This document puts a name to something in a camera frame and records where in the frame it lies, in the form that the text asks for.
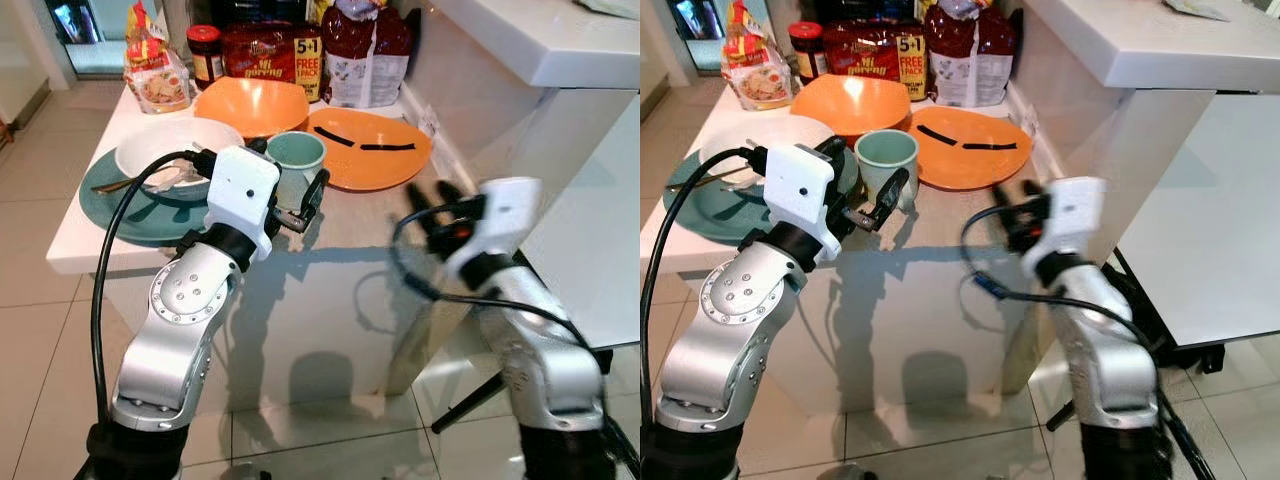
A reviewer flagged mint green mug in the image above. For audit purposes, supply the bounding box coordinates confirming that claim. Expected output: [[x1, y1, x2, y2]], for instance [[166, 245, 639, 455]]
[[855, 128, 921, 213], [265, 131, 329, 213]]

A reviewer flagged orange plate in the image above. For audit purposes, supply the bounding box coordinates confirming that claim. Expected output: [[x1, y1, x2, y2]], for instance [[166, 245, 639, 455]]
[[905, 105, 1033, 191], [300, 107, 433, 193]]

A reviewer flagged orange bowl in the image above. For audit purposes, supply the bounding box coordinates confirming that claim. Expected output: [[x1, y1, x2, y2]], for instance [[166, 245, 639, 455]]
[[193, 78, 311, 139], [790, 74, 913, 138]]

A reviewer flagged white bowl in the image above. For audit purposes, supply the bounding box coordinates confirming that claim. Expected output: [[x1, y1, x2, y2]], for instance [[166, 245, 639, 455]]
[[700, 115, 836, 186], [115, 118, 246, 191]]

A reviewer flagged red mi goreng noodle pack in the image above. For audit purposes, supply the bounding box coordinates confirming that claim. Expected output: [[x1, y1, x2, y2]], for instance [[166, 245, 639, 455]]
[[222, 22, 323, 103], [822, 18, 929, 103]]

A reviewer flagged red lidded jar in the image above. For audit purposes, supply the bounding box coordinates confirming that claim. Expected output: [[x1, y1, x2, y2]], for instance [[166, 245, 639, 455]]
[[186, 25, 226, 91], [788, 20, 826, 86]]

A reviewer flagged yellow red noodle packet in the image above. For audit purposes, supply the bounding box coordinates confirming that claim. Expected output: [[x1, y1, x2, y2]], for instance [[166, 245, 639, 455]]
[[124, 0, 191, 113], [722, 0, 793, 111]]

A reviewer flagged red and white bag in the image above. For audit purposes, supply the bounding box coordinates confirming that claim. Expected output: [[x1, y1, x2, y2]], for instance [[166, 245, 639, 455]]
[[322, 0, 413, 109], [925, 0, 1019, 109]]

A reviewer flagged white side table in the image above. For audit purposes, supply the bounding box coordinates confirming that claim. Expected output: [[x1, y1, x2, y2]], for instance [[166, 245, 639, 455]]
[[520, 95, 641, 348], [1115, 92, 1280, 348]]

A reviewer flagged teal dinner plate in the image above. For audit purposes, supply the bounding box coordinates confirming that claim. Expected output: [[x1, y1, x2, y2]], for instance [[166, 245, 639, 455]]
[[80, 148, 251, 248], [662, 150, 861, 246]]

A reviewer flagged white raised counter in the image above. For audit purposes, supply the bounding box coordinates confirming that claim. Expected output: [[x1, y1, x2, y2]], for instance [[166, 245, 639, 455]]
[[1020, 0, 1280, 91], [430, 0, 641, 89]]

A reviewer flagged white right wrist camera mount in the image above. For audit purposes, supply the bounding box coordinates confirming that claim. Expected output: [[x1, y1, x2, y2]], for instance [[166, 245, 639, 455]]
[[1020, 177, 1108, 281], [445, 177, 544, 283]]

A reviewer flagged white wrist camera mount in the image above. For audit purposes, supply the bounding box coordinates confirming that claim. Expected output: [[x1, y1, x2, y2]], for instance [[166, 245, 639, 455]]
[[205, 146, 282, 263], [445, 177, 544, 283], [1020, 177, 1108, 281], [765, 143, 839, 263]]

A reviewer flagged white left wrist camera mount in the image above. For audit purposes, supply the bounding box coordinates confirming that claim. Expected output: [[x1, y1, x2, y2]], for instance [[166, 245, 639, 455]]
[[205, 146, 282, 263], [765, 143, 839, 263]]

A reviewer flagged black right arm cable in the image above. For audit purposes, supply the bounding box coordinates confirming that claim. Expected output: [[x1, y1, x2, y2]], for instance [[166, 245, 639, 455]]
[[390, 200, 616, 376], [962, 205, 1216, 480]]

